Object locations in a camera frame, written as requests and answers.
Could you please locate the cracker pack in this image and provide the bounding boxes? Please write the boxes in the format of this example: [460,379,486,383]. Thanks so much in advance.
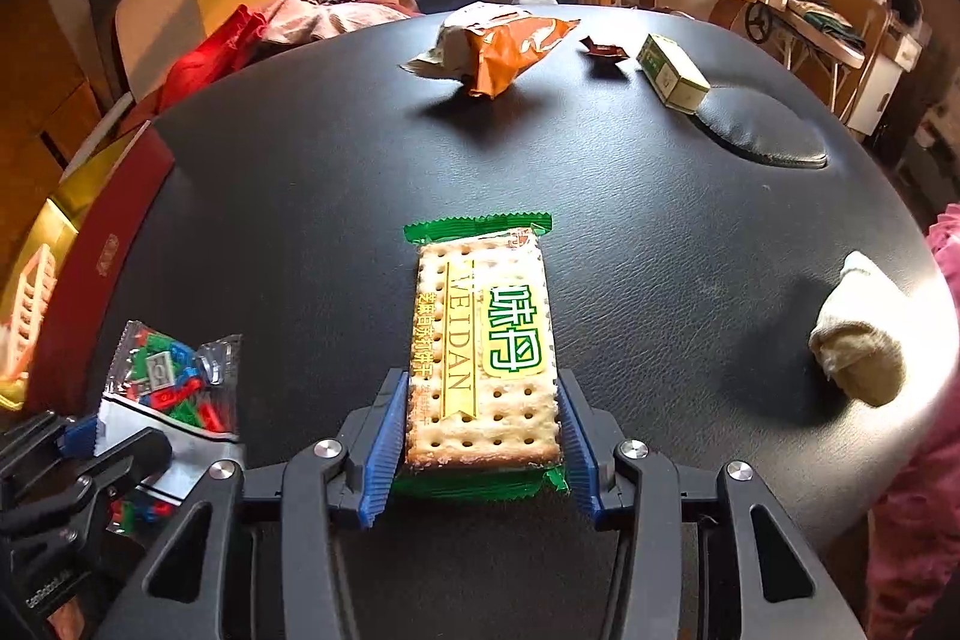
[394,211,568,502]

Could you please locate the beige sock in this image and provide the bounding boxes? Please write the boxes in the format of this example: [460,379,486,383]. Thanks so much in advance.
[809,250,908,408]

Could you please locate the green white small box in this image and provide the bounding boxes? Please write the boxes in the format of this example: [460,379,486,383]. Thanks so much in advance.
[638,34,711,115]

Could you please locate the orange white snack bag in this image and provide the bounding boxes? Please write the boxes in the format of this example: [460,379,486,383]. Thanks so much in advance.
[400,2,579,99]

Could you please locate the red and gold gift box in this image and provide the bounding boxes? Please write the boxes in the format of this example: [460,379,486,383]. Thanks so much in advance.
[2,122,174,416]

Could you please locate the black oval face cushion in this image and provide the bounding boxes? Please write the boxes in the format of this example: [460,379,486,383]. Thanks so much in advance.
[695,86,828,169]

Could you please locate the small red wrapper far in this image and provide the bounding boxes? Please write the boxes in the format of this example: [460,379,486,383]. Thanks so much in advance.
[581,35,630,64]

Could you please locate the red cloth on chair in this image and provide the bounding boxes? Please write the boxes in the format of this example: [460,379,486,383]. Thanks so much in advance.
[158,5,267,112]

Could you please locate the pink cloth on chair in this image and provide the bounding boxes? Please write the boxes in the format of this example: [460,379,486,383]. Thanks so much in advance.
[262,0,420,47]

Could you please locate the folding stool with clothes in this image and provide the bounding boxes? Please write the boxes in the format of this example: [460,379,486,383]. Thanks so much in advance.
[743,2,867,120]

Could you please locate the wooden cabinet with items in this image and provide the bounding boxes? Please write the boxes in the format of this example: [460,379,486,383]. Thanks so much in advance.
[808,0,936,140]

